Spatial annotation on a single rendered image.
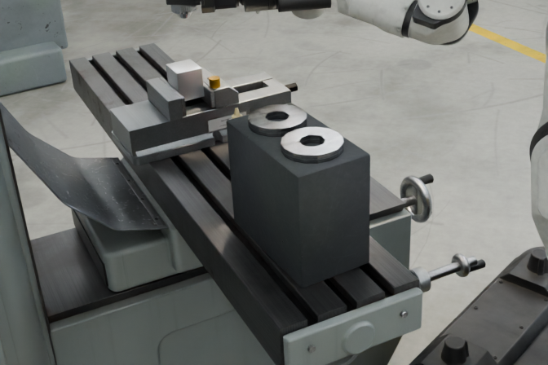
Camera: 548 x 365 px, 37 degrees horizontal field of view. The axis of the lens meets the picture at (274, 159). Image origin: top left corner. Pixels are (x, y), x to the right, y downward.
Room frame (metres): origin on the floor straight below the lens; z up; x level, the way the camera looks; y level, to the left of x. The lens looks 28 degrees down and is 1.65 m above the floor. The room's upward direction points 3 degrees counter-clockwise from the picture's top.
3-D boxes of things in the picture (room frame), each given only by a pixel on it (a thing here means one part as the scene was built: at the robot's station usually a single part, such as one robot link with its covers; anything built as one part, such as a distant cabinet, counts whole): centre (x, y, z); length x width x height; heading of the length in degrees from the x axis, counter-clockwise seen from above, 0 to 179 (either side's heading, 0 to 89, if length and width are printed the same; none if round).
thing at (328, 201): (1.07, -0.03, 1.03); 0.22 x 0.12 x 0.20; 28
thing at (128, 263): (1.45, 0.15, 0.79); 0.50 x 0.35 x 0.12; 115
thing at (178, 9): (1.45, 0.15, 1.23); 0.05 x 0.05 x 0.06
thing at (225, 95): (1.51, 0.12, 1.02); 0.12 x 0.06 x 0.04; 26
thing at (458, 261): (1.54, -0.39, 0.51); 0.22 x 0.06 x 0.06; 115
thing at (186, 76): (1.48, 0.17, 1.05); 0.06 x 0.05 x 0.06; 26
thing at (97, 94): (1.45, 0.15, 0.89); 1.24 x 0.23 x 0.08; 25
